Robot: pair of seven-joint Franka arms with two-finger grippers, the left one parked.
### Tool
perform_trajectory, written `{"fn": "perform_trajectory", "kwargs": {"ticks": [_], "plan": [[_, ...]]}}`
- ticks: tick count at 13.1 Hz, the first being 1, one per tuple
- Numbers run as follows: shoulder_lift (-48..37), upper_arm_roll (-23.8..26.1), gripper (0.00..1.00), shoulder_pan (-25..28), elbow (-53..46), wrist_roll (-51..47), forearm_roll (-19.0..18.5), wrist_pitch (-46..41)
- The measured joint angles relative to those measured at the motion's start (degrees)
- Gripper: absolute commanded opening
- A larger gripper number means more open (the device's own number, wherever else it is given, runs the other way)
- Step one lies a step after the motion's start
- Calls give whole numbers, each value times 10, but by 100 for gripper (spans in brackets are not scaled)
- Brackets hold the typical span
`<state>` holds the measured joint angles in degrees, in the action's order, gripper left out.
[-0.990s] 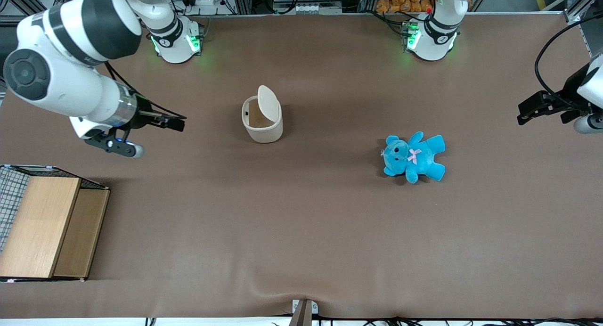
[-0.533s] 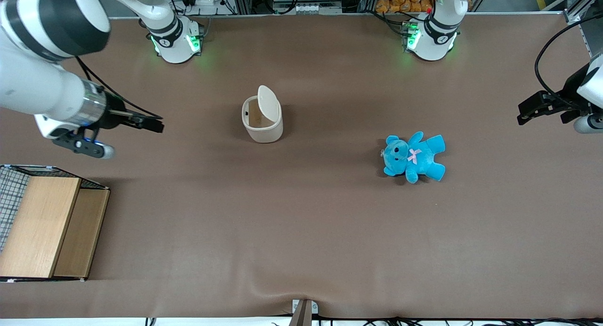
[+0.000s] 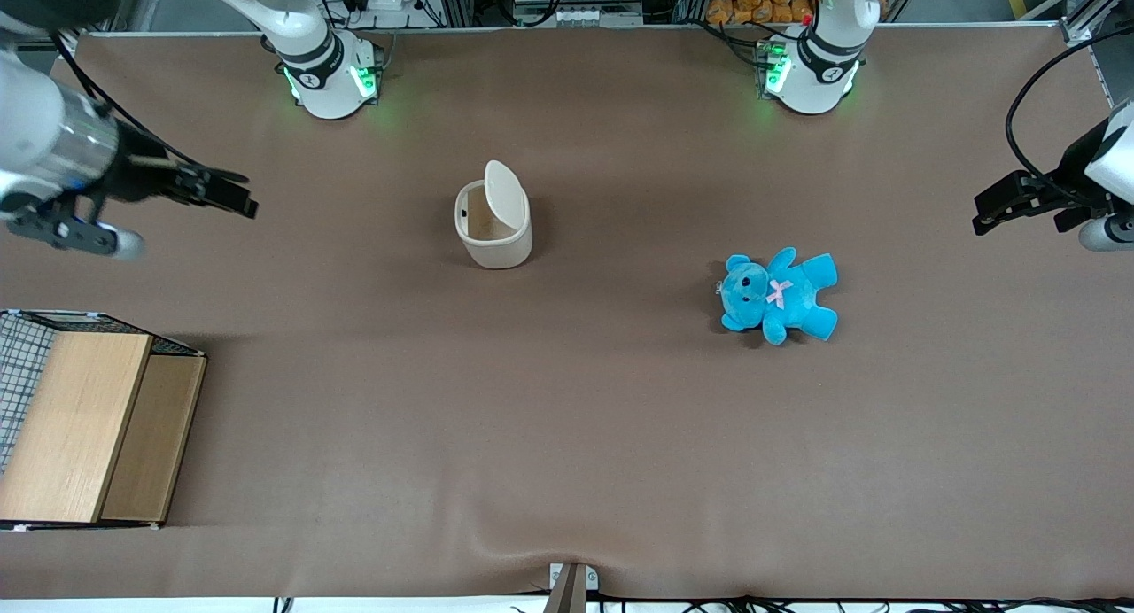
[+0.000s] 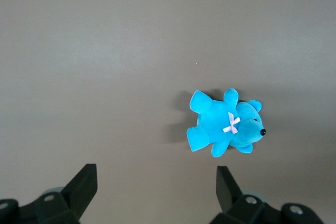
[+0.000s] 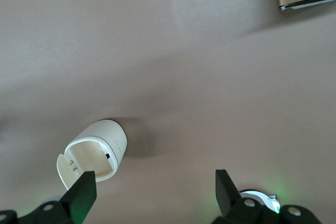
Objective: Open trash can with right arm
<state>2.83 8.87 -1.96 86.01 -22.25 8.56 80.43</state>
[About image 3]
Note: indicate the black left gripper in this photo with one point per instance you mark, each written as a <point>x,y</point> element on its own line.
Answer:
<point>1069,181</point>

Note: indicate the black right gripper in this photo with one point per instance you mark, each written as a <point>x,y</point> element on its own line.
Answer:
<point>142,172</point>

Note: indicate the white lidded trash can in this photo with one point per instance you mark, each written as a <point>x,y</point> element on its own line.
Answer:
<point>496,250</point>

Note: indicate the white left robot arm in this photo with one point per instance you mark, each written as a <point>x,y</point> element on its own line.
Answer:
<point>811,71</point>

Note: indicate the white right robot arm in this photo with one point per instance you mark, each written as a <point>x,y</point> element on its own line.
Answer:
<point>321,71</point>

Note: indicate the blue teddy bear plush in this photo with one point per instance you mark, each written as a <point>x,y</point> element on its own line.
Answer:
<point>780,298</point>

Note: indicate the orange plush toy pile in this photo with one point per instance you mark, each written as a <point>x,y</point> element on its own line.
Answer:
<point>753,2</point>

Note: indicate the brown table mat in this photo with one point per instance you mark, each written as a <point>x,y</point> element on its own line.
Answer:
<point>567,436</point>

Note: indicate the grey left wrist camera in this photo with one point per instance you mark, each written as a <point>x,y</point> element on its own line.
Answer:
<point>1106,233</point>

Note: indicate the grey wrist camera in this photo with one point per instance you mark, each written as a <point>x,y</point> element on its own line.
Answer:
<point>1106,233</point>
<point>71,232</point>

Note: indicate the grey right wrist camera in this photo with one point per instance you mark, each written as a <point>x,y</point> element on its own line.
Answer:
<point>71,232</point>

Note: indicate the aluminium frame post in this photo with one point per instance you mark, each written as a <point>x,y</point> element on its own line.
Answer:
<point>454,0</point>

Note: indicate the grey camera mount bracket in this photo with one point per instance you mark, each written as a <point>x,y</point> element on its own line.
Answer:
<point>571,586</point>

